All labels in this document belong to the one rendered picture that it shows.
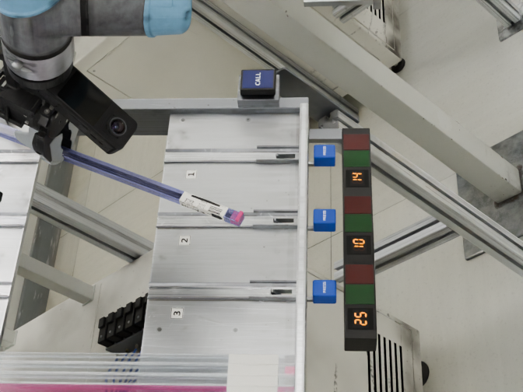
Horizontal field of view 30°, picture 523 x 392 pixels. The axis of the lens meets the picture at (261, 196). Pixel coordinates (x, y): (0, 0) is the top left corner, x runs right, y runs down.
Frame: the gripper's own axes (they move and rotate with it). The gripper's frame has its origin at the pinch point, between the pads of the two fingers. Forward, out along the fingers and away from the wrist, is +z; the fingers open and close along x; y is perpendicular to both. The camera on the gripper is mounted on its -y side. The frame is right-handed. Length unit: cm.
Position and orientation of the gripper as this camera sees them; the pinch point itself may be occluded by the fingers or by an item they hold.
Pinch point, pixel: (64, 154)
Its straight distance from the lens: 125.2
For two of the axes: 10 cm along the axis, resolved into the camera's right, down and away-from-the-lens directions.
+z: -1.4, 4.5, 8.8
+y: -8.9, -4.5, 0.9
